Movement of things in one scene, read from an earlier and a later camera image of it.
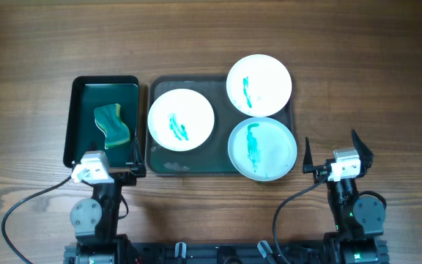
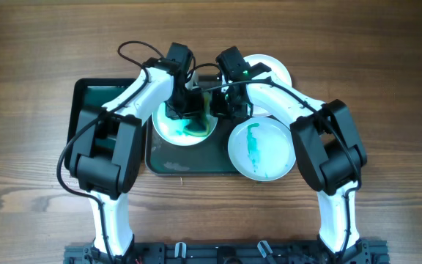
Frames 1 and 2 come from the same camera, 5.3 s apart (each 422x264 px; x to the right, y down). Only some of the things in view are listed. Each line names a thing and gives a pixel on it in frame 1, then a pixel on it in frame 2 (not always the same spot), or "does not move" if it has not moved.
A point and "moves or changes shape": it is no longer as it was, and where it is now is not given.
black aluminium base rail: x=288 y=252 does not move
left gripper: x=125 y=172 -> x=183 y=108
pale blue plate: x=261 y=149 does not move
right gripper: x=321 y=169 -> x=229 y=106
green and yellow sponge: x=108 y=117 moves or changes shape
